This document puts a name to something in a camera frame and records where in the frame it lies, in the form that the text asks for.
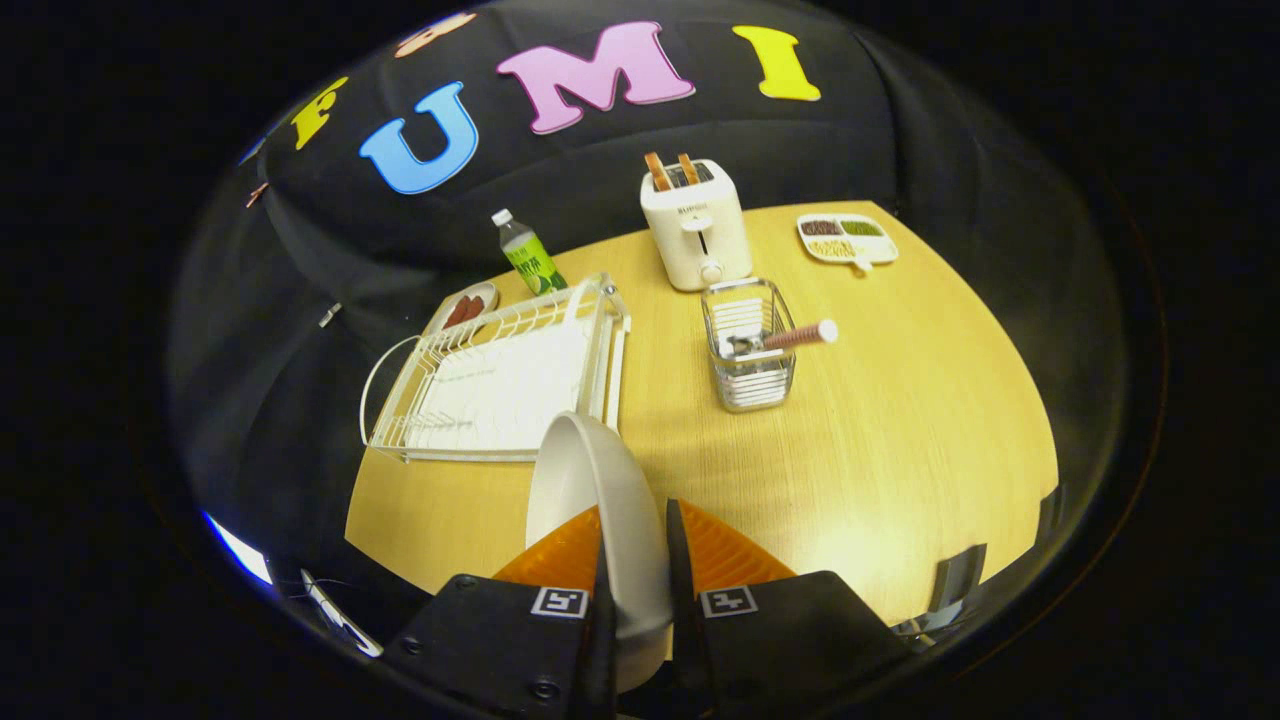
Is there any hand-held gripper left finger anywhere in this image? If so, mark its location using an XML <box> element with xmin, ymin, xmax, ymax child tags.
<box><xmin>383</xmin><ymin>505</ymin><xmax>619</xmax><ymax>720</ymax></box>

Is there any clear wire basket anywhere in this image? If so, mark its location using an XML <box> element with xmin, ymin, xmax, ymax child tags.
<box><xmin>701</xmin><ymin>278</ymin><xmax>797</xmax><ymax>413</ymax></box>

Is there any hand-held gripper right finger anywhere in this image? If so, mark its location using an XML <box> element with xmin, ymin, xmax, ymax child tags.
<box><xmin>665</xmin><ymin>498</ymin><xmax>913</xmax><ymax>720</ymax></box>

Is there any black backdrop cloth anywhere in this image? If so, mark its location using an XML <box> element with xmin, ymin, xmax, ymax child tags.
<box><xmin>170</xmin><ymin>0</ymin><xmax>1131</xmax><ymax>521</ymax></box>

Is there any green-label water bottle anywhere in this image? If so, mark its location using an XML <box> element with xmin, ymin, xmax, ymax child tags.
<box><xmin>491</xmin><ymin>208</ymin><xmax>568</xmax><ymax>297</ymax></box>

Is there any pink-handled metal spoon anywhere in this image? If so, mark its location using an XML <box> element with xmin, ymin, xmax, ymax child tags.
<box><xmin>727</xmin><ymin>319</ymin><xmax>839</xmax><ymax>358</ymax></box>

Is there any small plate with sausages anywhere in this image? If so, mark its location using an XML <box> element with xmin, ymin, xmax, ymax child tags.
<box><xmin>425</xmin><ymin>281</ymin><xmax>500</xmax><ymax>336</ymax></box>

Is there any white wire dish rack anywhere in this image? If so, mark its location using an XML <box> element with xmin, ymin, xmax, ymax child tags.
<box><xmin>359</xmin><ymin>273</ymin><xmax>632</xmax><ymax>464</ymax></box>

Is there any white toaster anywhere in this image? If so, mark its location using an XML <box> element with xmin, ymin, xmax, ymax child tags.
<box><xmin>640</xmin><ymin>158</ymin><xmax>753</xmax><ymax>293</ymax></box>

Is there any white divided snack dish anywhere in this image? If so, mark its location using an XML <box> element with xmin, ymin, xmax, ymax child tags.
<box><xmin>797</xmin><ymin>212</ymin><xmax>899</xmax><ymax>274</ymax></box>

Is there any white flat device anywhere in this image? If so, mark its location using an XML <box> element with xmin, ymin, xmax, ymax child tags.
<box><xmin>300</xmin><ymin>570</ymin><xmax>383</xmax><ymax>658</ymax></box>

